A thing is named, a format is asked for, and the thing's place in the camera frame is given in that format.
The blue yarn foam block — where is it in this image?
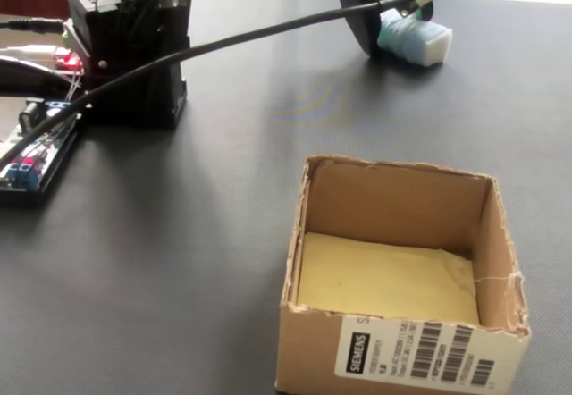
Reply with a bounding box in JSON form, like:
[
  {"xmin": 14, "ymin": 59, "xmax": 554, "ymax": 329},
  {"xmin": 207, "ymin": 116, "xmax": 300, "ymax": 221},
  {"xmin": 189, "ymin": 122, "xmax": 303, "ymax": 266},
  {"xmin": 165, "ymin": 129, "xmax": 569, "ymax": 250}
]
[{"xmin": 376, "ymin": 7, "xmax": 454, "ymax": 67}]

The open cardboard box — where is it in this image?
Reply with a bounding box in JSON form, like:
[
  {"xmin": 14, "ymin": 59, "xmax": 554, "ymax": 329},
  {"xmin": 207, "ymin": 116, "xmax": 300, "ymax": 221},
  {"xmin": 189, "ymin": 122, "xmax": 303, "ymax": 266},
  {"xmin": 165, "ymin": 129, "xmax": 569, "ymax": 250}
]
[{"xmin": 273, "ymin": 154, "xmax": 534, "ymax": 395}]

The yellow paper sheet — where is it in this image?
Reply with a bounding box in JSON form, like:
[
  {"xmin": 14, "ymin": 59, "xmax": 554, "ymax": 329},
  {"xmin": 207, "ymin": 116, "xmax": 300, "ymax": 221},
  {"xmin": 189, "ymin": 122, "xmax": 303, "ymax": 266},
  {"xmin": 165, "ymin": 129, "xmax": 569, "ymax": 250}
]
[{"xmin": 296, "ymin": 231, "xmax": 483, "ymax": 325}]

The red-lit controller board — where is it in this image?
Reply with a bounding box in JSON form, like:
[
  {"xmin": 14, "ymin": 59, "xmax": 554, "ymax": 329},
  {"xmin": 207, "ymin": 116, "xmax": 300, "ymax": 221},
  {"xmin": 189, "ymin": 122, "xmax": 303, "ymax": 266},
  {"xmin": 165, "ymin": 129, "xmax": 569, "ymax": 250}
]
[{"xmin": 50, "ymin": 49, "xmax": 87, "ymax": 75}]

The dark grey table mat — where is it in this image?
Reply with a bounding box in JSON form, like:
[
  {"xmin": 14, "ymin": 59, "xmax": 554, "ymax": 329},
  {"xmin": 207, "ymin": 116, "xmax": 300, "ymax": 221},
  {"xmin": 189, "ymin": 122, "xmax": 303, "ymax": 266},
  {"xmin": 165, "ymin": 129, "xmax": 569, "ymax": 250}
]
[{"xmin": 0, "ymin": 0, "xmax": 572, "ymax": 395}]

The blue electronics board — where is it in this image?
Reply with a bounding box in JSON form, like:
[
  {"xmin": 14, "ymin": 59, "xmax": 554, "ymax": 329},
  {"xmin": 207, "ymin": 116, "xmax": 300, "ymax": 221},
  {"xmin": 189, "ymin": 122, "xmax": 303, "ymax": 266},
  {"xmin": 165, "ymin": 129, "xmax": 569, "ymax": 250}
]
[{"xmin": 0, "ymin": 97, "xmax": 89, "ymax": 198}]

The thick black camera cable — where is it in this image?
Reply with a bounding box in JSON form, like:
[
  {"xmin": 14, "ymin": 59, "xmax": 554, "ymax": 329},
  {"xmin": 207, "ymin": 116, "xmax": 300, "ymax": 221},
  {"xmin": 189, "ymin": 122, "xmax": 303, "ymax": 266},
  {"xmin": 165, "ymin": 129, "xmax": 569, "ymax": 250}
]
[{"xmin": 0, "ymin": 0, "xmax": 438, "ymax": 172}]

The thick black curved cable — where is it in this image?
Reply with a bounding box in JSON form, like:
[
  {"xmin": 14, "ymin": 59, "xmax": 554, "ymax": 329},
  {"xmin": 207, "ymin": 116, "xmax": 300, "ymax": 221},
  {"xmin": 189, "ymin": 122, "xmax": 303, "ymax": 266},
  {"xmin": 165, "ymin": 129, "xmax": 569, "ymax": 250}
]
[{"xmin": 0, "ymin": 54, "xmax": 69, "ymax": 100}]

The black power plug cable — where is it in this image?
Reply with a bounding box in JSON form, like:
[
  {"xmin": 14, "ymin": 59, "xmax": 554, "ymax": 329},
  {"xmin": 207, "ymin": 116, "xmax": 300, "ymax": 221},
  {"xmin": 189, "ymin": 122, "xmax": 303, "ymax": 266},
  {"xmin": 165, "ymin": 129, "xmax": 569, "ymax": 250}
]
[{"xmin": 0, "ymin": 16, "xmax": 67, "ymax": 35}]

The white usb cable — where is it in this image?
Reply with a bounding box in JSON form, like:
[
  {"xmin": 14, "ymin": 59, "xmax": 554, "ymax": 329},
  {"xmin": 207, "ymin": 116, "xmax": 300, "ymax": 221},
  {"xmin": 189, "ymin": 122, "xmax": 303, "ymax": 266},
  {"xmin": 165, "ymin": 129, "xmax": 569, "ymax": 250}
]
[{"xmin": 0, "ymin": 43, "xmax": 64, "ymax": 57}]

